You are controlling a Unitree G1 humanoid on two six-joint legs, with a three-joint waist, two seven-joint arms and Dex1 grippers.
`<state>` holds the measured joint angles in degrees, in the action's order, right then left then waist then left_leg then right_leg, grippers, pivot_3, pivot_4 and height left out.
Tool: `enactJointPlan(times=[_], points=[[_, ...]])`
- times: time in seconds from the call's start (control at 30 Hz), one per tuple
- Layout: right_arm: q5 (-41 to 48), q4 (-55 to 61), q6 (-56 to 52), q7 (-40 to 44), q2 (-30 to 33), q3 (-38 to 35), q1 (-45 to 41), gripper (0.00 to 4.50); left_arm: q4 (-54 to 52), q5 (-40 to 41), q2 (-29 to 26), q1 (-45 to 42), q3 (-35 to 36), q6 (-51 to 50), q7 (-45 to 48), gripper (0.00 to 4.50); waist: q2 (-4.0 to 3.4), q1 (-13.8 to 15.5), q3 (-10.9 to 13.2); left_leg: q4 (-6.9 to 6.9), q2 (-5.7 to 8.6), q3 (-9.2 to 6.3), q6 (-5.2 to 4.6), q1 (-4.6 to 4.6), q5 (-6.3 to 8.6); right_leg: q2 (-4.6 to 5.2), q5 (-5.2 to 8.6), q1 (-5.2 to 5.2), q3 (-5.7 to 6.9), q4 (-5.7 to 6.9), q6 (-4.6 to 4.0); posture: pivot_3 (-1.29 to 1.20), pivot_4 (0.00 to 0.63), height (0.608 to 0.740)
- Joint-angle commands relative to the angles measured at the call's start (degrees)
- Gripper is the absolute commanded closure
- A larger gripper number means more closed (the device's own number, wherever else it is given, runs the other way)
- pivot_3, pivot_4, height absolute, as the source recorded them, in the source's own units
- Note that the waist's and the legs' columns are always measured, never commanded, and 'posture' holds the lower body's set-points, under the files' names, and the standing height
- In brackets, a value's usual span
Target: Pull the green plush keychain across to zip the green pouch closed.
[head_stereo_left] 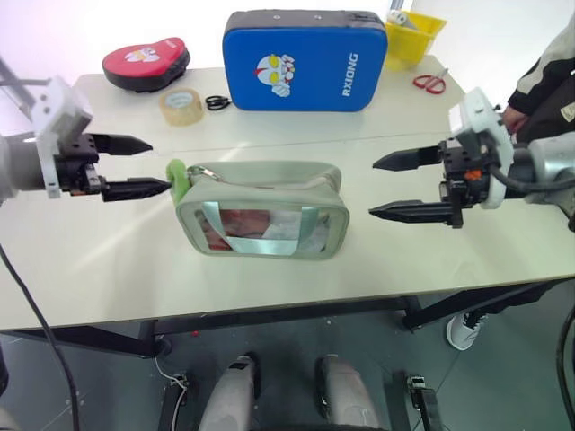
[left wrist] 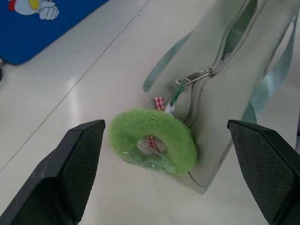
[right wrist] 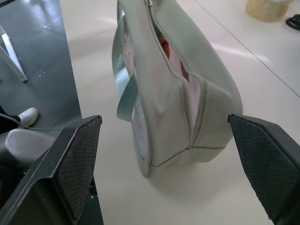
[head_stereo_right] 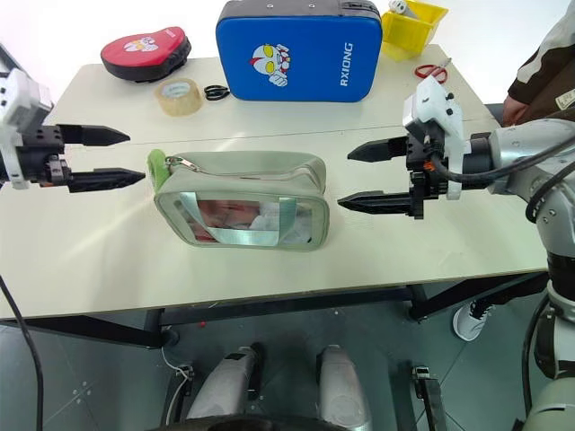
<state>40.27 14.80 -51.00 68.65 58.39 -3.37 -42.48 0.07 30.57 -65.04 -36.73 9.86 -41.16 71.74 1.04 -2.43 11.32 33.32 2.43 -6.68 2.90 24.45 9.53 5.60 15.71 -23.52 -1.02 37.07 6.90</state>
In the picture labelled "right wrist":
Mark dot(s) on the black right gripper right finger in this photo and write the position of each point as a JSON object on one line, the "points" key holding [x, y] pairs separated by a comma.
{"points": [[264, 168]]}

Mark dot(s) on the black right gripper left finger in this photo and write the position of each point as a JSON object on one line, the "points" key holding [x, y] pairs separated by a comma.
{"points": [[70, 168]]}

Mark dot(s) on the green zippered pouch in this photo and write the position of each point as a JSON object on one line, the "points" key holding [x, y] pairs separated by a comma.
{"points": [[178, 98]]}

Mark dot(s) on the silver robot body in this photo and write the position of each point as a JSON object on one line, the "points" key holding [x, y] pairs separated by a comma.
{"points": [[23, 145]]}

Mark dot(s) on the white shoe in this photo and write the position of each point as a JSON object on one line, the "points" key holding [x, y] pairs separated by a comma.
{"points": [[28, 117]]}

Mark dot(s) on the white table leg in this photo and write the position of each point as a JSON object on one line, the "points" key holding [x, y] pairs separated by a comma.
{"points": [[10, 58]]}

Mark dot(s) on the woven straw basket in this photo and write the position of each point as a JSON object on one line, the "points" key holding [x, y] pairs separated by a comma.
{"points": [[267, 10]]}

